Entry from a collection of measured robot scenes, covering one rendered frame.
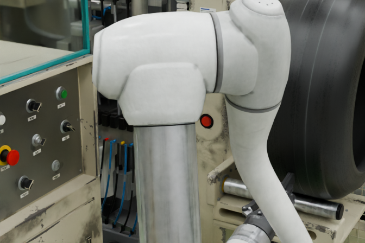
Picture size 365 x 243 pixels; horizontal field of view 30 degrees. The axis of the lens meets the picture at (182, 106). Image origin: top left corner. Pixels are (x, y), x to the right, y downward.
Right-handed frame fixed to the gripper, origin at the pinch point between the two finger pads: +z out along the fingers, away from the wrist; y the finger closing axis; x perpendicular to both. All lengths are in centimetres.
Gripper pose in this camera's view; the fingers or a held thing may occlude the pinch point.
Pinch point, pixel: (287, 184)
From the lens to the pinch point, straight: 171.9
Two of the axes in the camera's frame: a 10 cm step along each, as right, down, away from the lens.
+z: 4.8, -5.0, 7.2
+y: -8.7, -1.5, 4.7
